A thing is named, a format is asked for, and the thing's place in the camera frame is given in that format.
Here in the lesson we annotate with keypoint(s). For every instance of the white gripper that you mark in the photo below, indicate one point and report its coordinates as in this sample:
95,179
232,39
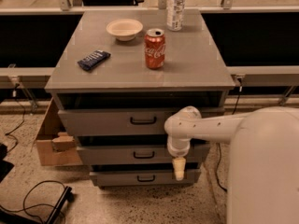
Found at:
177,151

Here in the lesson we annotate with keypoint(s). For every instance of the grey drawer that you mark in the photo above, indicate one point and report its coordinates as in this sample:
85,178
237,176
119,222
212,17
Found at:
142,178
113,122
125,152

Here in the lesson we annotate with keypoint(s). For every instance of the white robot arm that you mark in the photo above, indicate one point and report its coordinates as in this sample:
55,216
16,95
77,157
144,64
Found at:
263,175

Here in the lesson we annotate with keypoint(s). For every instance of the grey top drawer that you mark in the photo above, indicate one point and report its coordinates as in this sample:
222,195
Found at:
113,122

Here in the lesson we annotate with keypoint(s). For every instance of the grey bottom drawer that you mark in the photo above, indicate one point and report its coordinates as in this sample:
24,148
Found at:
142,178

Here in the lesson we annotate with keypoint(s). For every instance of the grey drawer cabinet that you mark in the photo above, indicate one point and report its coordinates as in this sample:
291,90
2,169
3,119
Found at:
193,74

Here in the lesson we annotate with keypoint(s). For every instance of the black stand leg left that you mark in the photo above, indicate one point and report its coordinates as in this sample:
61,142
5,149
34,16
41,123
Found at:
67,196

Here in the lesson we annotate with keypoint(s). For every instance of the brown cardboard box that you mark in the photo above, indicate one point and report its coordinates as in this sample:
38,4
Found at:
55,147

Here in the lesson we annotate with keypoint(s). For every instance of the red coca-cola can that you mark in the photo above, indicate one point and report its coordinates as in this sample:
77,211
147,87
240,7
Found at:
154,47

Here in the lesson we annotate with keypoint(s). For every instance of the dark blue snack packet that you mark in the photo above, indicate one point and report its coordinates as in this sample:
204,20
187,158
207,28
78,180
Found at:
92,60

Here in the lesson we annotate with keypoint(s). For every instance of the white paper bowl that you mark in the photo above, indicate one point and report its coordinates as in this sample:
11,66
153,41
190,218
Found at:
124,29

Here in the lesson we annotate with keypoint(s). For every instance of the clear plastic water bottle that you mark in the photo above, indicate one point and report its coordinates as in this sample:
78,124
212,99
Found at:
175,10

